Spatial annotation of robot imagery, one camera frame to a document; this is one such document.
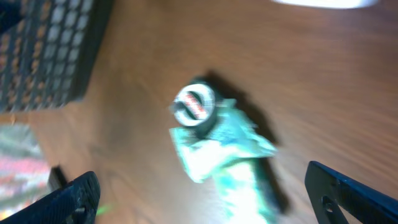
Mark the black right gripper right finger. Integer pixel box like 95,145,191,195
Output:
305,161,397,224

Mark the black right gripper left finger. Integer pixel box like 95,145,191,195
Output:
1,171,101,224

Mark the teal snack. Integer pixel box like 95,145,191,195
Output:
169,99,277,183

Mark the round label dark packet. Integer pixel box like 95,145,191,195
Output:
171,77,223,139

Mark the green tissue pack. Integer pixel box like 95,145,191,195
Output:
213,159,280,224

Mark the white barcode scanner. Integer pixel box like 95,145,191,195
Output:
273,0,378,9

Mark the dark mesh plastic basket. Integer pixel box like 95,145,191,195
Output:
1,0,114,113

